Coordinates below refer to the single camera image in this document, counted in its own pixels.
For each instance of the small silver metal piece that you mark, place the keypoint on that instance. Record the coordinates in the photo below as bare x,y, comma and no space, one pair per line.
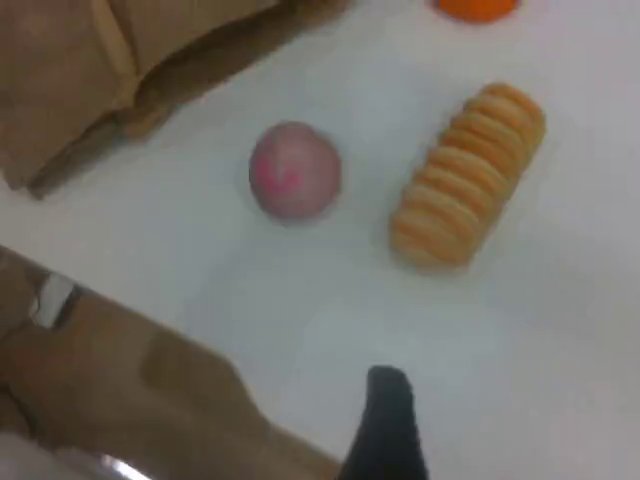
54,300

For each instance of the long orange striped bread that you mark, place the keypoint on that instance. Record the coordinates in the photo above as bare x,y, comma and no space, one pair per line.
465,180

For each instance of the pink round bun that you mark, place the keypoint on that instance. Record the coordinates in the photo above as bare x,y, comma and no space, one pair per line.
295,172

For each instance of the brown jute tote bag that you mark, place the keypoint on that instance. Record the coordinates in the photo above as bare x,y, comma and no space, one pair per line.
60,100

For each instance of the shiny metal bar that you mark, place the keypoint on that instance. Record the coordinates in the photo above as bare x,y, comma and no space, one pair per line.
107,465

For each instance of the orange tangerine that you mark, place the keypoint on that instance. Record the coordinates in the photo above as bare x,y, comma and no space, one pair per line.
475,9

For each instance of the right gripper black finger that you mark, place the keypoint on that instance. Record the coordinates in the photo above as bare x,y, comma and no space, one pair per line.
387,430

